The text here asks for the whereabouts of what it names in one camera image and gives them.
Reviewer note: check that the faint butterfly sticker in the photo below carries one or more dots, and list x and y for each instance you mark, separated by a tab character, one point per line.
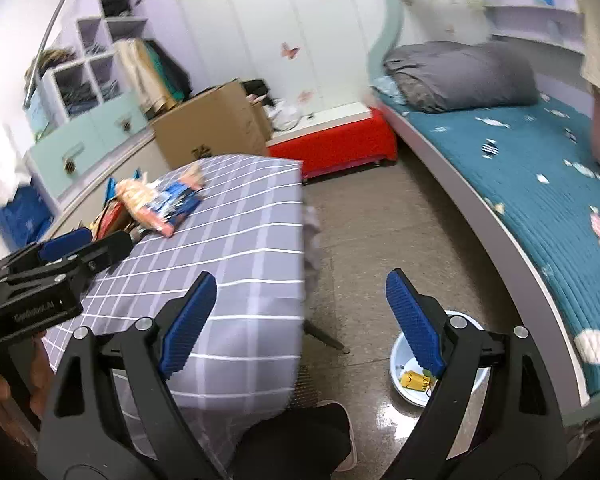
305	95

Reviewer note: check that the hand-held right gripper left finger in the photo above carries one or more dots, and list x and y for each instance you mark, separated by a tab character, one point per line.
190	327

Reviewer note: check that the person's left hand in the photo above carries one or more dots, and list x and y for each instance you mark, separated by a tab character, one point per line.
42	365

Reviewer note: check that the yellow packet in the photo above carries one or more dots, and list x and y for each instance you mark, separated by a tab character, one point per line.
412	381

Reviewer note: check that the black cloth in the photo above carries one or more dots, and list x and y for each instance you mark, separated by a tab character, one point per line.
255	87

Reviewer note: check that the mint green drawer cabinet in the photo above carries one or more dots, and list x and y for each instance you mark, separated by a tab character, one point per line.
80	145

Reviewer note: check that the grey pillow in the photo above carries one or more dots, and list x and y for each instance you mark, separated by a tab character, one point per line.
460	77

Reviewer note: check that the lilac cubby shelf unit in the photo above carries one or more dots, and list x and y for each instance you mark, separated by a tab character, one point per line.
95	40

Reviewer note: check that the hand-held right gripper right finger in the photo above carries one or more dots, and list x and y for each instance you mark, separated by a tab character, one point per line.
415	330

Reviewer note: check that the light checked pillow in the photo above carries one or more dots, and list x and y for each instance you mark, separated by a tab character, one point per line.
387	91

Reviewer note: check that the pink slipper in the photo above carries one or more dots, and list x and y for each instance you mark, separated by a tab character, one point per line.
347	440

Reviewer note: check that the grey checked tablecloth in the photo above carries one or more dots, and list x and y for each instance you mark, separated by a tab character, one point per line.
240	240

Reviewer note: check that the large cardboard box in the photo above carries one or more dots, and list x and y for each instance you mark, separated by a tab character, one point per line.
205	130

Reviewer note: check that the lilac wall shelf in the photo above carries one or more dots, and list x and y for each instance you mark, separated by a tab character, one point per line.
535	25

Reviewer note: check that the red brown packet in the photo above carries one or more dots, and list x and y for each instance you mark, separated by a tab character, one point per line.
112	220

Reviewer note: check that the curved metal pole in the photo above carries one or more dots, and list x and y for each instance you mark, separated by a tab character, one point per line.
50	30

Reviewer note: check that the blue snack packet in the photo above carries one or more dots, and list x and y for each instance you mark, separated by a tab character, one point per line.
177	207

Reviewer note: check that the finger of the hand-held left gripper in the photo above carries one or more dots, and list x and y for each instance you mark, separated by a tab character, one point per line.
105	252
67	242

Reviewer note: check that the small cardboard box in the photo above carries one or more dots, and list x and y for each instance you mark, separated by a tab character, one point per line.
261	117

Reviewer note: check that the pink butterfly sticker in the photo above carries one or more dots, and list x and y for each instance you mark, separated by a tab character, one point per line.
289	51

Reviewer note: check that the beige snack packet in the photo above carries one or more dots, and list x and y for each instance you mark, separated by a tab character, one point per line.
192	176

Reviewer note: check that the red covered bench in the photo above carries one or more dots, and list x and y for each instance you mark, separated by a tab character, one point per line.
330	147

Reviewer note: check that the white plastic bin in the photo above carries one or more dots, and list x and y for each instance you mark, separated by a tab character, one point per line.
405	357

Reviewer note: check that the person's leg in black trousers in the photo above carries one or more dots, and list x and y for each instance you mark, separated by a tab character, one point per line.
290	440

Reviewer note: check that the white cloth pile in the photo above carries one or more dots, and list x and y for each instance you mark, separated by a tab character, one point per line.
284	115

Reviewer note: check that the hanging clothes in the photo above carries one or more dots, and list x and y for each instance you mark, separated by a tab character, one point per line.
150	72

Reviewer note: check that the blue plastic crate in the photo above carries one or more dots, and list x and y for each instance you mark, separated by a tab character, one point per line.
22	217

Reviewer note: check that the white wardrobe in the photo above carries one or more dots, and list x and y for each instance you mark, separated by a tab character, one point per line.
260	25

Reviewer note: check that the metal table leg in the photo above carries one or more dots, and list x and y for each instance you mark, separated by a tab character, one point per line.
327	338

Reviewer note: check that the orange white snack packet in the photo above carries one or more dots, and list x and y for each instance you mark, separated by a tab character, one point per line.
137	202

